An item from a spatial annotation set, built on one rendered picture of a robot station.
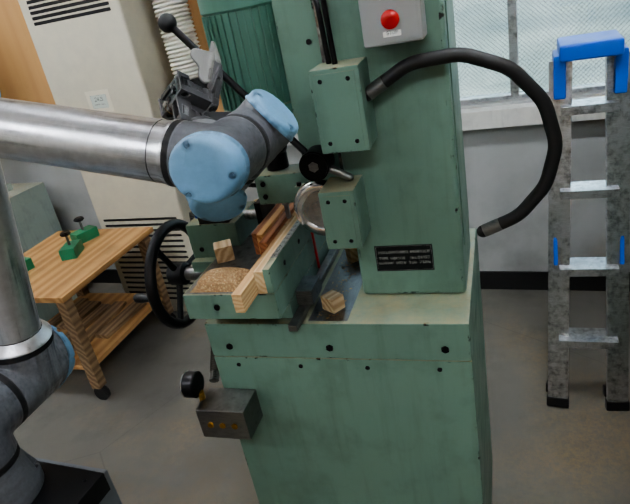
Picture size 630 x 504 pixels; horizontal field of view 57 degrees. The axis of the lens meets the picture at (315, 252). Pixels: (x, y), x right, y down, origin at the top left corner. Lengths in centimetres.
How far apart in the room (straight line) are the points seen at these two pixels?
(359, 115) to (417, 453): 76
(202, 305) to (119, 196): 181
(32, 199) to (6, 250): 226
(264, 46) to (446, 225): 50
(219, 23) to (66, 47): 175
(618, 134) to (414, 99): 90
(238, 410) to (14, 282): 53
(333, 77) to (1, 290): 76
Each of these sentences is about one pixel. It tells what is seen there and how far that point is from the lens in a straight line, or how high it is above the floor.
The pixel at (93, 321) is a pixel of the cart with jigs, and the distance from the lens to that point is 295.
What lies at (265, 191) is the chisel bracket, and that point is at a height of 103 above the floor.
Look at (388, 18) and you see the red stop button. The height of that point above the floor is 136.
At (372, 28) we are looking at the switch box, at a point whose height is 135.
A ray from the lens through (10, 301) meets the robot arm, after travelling 131.
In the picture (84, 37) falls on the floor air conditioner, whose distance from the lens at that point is 283.
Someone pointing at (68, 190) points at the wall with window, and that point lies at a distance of 364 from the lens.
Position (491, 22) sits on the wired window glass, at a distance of 254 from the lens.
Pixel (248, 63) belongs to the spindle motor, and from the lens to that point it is 121.
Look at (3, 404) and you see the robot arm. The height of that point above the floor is 80.
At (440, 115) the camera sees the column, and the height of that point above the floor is 118.
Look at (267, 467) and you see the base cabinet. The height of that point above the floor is 37.
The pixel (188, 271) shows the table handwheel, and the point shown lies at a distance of 154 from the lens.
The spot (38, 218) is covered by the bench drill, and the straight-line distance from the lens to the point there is 353.
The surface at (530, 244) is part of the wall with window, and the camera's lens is 273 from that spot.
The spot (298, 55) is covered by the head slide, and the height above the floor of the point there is 131.
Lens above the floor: 144
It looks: 25 degrees down
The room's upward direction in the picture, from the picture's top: 11 degrees counter-clockwise
